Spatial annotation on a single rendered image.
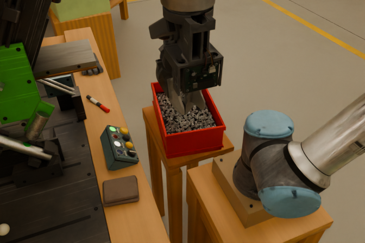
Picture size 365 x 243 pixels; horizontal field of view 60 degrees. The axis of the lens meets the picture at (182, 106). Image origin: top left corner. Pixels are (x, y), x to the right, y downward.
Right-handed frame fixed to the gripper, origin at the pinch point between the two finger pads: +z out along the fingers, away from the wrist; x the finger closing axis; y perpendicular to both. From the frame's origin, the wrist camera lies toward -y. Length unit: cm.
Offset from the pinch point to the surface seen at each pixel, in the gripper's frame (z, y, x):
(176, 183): 61, -26, 8
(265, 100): 129, -124, 124
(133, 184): 36.3, -13.5, -9.4
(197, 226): 69, -11, 10
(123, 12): 120, -321, 50
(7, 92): 14, -38, -35
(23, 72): 9.5, -38.7, -30.1
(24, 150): 29, -30, -36
